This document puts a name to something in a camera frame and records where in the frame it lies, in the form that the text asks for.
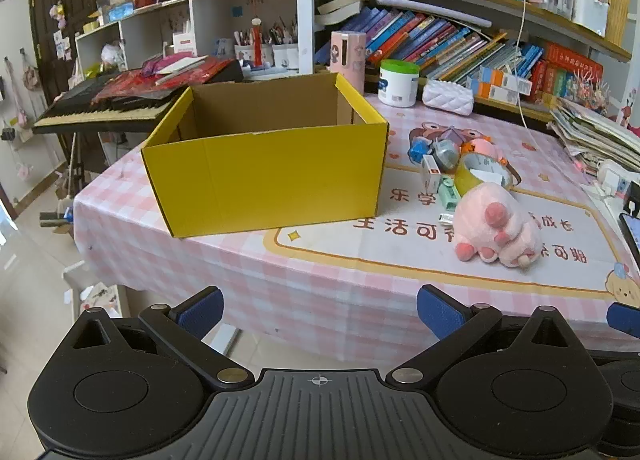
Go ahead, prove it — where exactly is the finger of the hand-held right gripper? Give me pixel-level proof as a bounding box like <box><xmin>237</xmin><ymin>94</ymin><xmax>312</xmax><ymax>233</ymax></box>
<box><xmin>606</xmin><ymin>302</ymin><xmax>640</xmax><ymax>339</ymax></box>

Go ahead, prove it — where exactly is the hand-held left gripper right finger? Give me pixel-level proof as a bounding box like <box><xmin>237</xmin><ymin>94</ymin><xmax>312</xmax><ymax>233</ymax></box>
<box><xmin>388</xmin><ymin>284</ymin><xmax>582</xmax><ymax>389</ymax></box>

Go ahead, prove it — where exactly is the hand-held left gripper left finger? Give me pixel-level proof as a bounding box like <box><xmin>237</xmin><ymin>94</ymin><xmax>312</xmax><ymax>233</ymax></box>
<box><xmin>69</xmin><ymin>286</ymin><xmax>255</xmax><ymax>390</ymax></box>

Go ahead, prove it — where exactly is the pink plush paw toy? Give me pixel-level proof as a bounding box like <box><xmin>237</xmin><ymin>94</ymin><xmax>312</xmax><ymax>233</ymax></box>
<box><xmin>452</xmin><ymin>183</ymin><xmax>543</xmax><ymax>269</ymax></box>

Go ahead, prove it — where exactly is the mint green correction tape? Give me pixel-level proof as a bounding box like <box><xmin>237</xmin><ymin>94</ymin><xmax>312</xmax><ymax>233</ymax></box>
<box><xmin>437</xmin><ymin>176</ymin><xmax>463</xmax><ymax>213</ymax></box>

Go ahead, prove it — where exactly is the brown packing tape roll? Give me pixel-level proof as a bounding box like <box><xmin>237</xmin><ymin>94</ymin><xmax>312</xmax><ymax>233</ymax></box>
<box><xmin>454</xmin><ymin>152</ymin><xmax>518</xmax><ymax>196</ymax></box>

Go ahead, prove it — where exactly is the yellow cardboard box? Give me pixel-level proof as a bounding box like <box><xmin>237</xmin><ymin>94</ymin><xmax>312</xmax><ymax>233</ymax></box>
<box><xmin>140</xmin><ymin>71</ymin><xmax>390</xmax><ymax>239</ymax></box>

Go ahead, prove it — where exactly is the smartphone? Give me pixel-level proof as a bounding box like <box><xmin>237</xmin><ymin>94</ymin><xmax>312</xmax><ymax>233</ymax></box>
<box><xmin>618</xmin><ymin>212</ymin><xmax>640</xmax><ymax>262</ymax></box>

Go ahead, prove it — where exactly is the small white orange box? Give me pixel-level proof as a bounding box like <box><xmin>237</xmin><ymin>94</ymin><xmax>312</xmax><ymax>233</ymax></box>
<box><xmin>420</xmin><ymin>155</ymin><xmax>442</xmax><ymax>191</ymax></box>

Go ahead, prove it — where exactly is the white charging dock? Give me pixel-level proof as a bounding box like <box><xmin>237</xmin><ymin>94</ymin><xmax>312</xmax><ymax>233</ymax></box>
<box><xmin>596</xmin><ymin>160</ymin><xmax>633</xmax><ymax>197</ymax></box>

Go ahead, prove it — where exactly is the small blue toy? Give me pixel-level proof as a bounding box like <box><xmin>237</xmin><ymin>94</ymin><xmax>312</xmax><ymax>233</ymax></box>
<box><xmin>407</xmin><ymin>137</ymin><xmax>431</xmax><ymax>164</ymax></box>

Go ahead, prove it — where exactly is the orange pink toy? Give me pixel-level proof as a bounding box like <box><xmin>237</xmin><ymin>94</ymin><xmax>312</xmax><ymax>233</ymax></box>
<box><xmin>460</xmin><ymin>137</ymin><xmax>507</xmax><ymax>164</ymax></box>

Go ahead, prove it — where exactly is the stack of papers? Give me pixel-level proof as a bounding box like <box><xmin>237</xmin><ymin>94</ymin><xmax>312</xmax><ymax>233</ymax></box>
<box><xmin>547</xmin><ymin>97</ymin><xmax>640</xmax><ymax>176</ymax></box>

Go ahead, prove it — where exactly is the black keyboard stand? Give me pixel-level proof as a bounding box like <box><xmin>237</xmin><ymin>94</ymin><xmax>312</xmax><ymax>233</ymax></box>
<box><xmin>64</xmin><ymin>132</ymin><xmax>102</xmax><ymax>183</ymax></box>

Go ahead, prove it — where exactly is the white quilted pouch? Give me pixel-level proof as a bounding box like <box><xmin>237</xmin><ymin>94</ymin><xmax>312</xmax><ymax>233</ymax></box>
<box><xmin>422</xmin><ymin>79</ymin><xmax>475</xmax><ymax>117</ymax></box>

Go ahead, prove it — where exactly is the white jar green lid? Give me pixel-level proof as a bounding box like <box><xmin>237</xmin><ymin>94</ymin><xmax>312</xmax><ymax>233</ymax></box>
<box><xmin>377</xmin><ymin>59</ymin><xmax>421</xmax><ymax>108</ymax></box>

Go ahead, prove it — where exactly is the black electronic keyboard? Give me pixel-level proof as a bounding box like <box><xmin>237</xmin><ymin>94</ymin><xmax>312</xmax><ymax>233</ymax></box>
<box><xmin>32</xmin><ymin>60</ymin><xmax>244</xmax><ymax>136</ymax></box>

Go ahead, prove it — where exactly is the pile of small orange boxes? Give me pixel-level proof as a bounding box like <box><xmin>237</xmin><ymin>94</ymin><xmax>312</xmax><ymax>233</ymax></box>
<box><xmin>470</xmin><ymin>65</ymin><xmax>534</xmax><ymax>104</ymax></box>

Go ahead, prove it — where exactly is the white notebook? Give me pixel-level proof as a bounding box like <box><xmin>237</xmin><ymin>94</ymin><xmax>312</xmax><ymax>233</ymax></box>
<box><xmin>155</xmin><ymin>55</ymin><xmax>208</xmax><ymax>87</ymax></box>

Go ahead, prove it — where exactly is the red boxed book set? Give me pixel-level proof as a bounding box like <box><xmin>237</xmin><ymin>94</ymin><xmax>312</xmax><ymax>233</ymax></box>
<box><xmin>530</xmin><ymin>42</ymin><xmax>604</xmax><ymax>102</ymax></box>

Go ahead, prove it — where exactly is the row of colourful books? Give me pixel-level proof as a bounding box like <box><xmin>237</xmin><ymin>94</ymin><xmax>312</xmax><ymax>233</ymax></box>
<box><xmin>365</xmin><ymin>7</ymin><xmax>546</xmax><ymax>87</ymax></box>

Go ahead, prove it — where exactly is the white red-striped box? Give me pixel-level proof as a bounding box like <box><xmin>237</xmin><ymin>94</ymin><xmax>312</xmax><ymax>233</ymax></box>
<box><xmin>172</xmin><ymin>32</ymin><xmax>199</xmax><ymax>57</ymax></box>

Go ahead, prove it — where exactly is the pink cylinder appliance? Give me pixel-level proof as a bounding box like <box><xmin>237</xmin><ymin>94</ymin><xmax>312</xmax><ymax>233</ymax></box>
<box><xmin>330</xmin><ymin>30</ymin><xmax>368</xmax><ymax>96</ymax></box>

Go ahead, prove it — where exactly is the white plastic bag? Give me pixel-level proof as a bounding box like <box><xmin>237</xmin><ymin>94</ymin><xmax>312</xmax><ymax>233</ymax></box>
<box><xmin>101</xmin><ymin>42</ymin><xmax>126</xmax><ymax>67</ymax></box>

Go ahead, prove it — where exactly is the red hanging tassel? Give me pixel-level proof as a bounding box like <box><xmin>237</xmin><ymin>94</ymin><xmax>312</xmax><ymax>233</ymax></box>
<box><xmin>251</xmin><ymin>17</ymin><xmax>264</xmax><ymax>67</ymax></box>

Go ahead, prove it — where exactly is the pink hanging bag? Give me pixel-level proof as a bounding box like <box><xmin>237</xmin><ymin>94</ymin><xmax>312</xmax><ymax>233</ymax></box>
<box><xmin>21</xmin><ymin>47</ymin><xmax>42</xmax><ymax>92</ymax></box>

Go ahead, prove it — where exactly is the white shelf unit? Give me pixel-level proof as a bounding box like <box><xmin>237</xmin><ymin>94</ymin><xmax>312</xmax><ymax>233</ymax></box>
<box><xmin>75</xmin><ymin>0</ymin><xmax>301</xmax><ymax>77</ymax></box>

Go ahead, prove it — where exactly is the pale rolled poster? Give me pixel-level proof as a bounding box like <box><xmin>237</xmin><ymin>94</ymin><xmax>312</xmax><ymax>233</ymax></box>
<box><xmin>375</xmin><ymin>0</ymin><xmax>482</xmax><ymax>24</ymax></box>

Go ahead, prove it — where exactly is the white stationery organizer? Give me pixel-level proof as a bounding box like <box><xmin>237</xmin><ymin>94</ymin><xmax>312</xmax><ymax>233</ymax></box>
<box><xmin>571</xmin><ymin>0</ymin><xmax>609</xmax><ymax>38</ymax></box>

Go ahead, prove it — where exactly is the blue tissue pack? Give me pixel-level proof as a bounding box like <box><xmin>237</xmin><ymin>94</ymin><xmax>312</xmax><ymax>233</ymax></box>
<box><xmin>106</xmin><ymin>2</ymin><xmax>135</xmax><ymax>24</ymax></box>

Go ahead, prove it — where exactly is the wooden bookshelf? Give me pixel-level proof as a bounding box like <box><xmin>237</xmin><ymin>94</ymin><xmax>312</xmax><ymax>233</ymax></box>
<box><xmin>312</xmin><ymin>0</ymin><xmax>640</xmax><ymax>133</ymax></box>

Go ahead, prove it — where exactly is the thick beige book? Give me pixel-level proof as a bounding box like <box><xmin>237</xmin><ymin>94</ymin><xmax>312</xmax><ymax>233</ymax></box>
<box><xmin>317</xmin><ymin>0</ymin><xmax>372</xmax><ymax>27</ymax></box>

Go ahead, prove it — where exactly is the dark wooden door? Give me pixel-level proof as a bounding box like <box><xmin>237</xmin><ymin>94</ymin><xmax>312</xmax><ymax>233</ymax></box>
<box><xmin>27</xmin><ymin>0</ymin><xmax>108</xmax><ymax>106</ymax></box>

